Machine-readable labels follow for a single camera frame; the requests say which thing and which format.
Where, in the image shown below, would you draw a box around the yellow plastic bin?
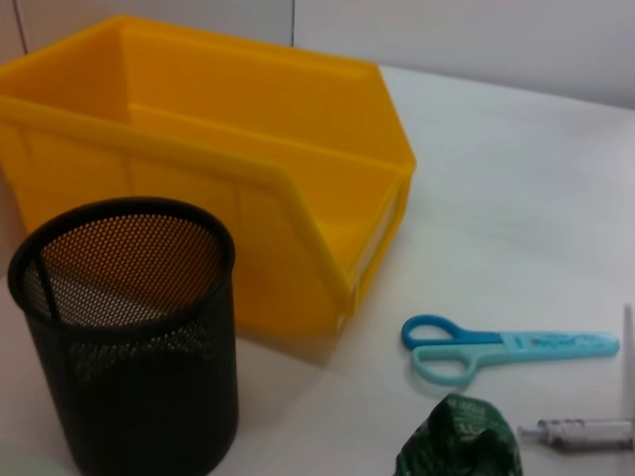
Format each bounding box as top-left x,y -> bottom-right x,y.
0,14 -> 418,343

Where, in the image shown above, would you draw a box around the black mesh pen holder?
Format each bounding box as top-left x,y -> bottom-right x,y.
7,196 -> 242,476

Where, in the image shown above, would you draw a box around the blue scissors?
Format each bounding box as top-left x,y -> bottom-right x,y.
400,313 -> 621,386

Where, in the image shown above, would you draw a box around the white grey pen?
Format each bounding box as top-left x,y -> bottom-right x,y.
517,416 -> 635,455

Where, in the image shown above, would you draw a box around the green plastic wrapper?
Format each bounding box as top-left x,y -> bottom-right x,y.
394,393 -> 525,476

